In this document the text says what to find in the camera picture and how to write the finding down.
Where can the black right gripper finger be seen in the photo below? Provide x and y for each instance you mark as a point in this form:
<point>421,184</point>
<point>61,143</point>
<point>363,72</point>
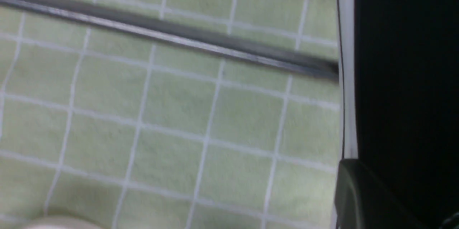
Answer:
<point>362,201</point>

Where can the black canvas sneaker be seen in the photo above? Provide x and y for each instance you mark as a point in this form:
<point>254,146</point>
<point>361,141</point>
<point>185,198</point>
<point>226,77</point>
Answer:
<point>399,84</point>

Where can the metal shoe rack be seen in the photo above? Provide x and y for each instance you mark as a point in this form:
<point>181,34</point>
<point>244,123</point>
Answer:
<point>181,35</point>

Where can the green checkered tablecloth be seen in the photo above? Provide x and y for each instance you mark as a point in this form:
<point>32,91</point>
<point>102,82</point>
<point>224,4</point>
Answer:
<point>132,134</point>

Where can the cream slide slipper right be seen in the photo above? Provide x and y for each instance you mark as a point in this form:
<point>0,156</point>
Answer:
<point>59,222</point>

